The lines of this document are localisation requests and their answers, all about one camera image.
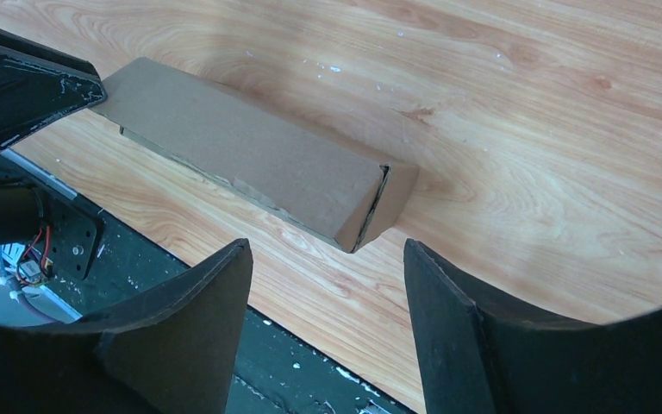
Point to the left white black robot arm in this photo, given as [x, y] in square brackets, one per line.
[22, 210]

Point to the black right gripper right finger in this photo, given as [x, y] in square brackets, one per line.
[482, 350]

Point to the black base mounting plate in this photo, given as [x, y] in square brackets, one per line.
[274, 371]

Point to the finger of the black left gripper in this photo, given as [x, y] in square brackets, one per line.
[40, 85]

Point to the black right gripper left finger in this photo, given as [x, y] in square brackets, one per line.
[169, 349]

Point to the brown cardboard paper box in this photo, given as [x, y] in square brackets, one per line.
[341, 191]

